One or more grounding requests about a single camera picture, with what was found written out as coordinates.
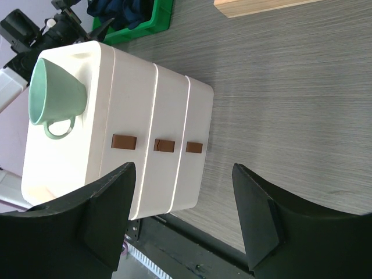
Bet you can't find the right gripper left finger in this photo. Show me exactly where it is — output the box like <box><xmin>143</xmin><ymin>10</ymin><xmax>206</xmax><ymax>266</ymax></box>
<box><xmin>1</xmin><ymin>162</ymin><xmax>136</xmax><ymax>278</ymax></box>

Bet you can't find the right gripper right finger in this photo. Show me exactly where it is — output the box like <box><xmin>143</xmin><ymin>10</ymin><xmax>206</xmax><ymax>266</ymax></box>
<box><xmin>232</xmin><ymin>164</ymin><xmax>371</xmax><ymax>278</ymax></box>

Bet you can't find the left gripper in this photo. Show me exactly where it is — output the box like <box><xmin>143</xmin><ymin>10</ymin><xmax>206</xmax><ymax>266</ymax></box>
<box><xmin>44</xmin><ymin>0</ymin><xmax>114</xmax><ymax>44</ymax></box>

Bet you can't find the navy blue t shirt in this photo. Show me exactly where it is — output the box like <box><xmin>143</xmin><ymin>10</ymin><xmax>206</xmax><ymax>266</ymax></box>
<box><xmin>87</xmin><ymin>0</ymin><xmax>154</xmax><ymax>31</ymax></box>

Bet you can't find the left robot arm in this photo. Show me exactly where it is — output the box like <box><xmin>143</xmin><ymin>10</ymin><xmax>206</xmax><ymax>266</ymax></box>
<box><xmin>1</xmin><ymin>1</ymin><xmax>114</xmax><ymax>110</ymax></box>

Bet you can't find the green plastic tray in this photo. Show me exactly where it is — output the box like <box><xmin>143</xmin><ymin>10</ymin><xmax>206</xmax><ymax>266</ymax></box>
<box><xmin>93</xmin><ymin>1</ymin><xmax>173</xmax><ymax>45</ymax></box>

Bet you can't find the green mug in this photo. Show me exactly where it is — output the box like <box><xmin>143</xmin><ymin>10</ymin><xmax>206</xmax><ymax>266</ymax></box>
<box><xmin>28</xmin><ymin>58</ymin><xmax>87</xmax><ymax>140</ymax></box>

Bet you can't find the white drawer box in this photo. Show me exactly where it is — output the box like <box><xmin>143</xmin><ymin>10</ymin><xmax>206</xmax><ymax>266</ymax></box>
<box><xmin>21</xmin><ymin>41</ymin><xmax>214</xmax><ymax>220</ymax></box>

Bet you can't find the wooden clothes rack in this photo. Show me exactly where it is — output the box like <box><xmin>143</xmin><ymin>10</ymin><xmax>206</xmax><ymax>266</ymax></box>
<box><xmin>213</xmin><ymin>0</ymin><xmax>320</xmax><ymax>18</ymax></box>

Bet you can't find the white cable duct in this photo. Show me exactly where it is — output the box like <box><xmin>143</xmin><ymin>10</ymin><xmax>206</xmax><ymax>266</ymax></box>
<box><xmin>127</xmin><ymin>244</ymin><xmax>172</xmax><ymax>279</ymax></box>

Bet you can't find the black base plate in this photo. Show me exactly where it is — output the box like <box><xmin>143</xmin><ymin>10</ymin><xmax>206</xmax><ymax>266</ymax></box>
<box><xmin>127</xmin><ymin>214</ymin><xmax>254</xmax><ymax>278</ymax></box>

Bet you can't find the brown drawer handle top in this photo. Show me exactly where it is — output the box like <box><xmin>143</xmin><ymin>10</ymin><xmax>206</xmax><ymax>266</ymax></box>
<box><xmin>111</xmin><ymin>134</ymin><xmax>137</xmax><ymax>150</ymax></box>

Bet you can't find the brown drawer handle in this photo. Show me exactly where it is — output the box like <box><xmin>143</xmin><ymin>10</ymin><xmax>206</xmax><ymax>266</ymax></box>
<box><xmin>111</xmin><ymin>134</ymin><xmax>137</xmax><ymax>150</ymax></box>
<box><xmin>185</xmin><ymin>141</ymin><xmax>203</xmax><ymax>153</ymax></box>
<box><xmin>153</xmin><ymin>139</ymin><xmax>175</xmax><ymax>153</ymax></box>

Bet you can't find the brown drawer handle middle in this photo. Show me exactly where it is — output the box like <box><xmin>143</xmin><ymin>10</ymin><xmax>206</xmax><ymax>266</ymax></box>
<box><xmin>153</xmin><ymin>139</ymin><xmax>175</xmax><ymax>153</ymax></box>

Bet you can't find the brown drawer handle bottom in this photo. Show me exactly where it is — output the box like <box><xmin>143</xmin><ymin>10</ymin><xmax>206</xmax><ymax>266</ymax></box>
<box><xmin>185</xmin><ymin>141</ymin><xmax>203</xmax><ymax>153</ymax></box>

